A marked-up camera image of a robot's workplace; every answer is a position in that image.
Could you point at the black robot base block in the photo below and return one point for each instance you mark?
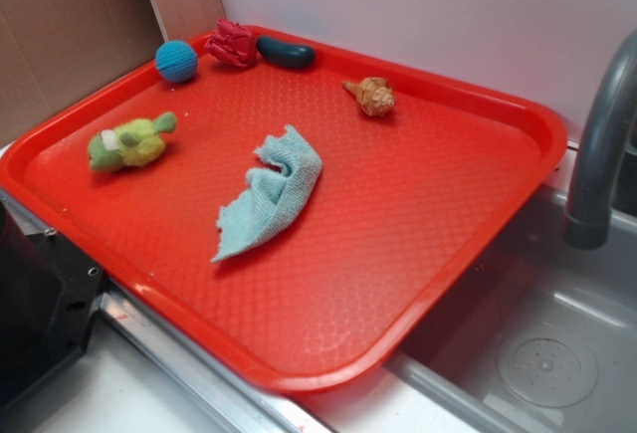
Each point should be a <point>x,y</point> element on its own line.
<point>50,292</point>

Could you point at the green plush animal toy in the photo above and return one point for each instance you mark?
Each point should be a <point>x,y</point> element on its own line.
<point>135,143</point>

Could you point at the red plastic tray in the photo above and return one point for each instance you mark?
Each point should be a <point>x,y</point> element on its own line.
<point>403,205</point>

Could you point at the light blue cloth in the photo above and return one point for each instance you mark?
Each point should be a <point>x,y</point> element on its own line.
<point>276,194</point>

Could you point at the tan seashell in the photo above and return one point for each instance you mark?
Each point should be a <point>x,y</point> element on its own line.
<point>373,95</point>

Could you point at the dark green toy cucumber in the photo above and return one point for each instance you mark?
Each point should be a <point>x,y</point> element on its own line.
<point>285,54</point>

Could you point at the red crumpled fabric toy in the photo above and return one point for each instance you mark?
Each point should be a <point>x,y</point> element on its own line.
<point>232,44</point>

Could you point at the blue knitted ball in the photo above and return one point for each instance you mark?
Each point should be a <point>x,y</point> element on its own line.
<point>176,61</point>

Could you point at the grey plastic sink basin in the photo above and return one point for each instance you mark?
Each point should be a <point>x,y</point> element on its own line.
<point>535,336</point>

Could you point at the grey toy faucet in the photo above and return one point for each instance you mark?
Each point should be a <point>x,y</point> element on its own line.
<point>604,174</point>

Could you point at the brown cardboard panel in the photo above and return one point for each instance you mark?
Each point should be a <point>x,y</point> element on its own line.
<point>56,52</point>

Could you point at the silver metal rail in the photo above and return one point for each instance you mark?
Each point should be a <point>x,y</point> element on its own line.
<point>134,372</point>

